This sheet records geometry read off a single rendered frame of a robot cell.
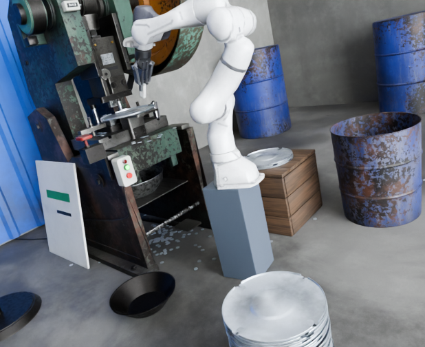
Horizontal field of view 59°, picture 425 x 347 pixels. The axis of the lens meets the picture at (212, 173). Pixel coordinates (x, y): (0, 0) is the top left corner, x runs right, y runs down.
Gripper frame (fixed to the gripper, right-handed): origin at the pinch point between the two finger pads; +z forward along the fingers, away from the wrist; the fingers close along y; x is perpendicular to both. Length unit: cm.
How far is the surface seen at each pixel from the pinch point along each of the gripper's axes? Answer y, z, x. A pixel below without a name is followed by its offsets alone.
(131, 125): -3.4, 20.0, 4.6
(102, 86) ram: -6.7, 4.1, 22.8
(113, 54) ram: 4.3, -8.7, 28.0
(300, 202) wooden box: 44, 47, -77
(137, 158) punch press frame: -9.4, 31.8, -7.3
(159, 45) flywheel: 37.1, -8.6, 28.6
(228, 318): -58, 16, -102
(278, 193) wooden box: 30, 38, -69
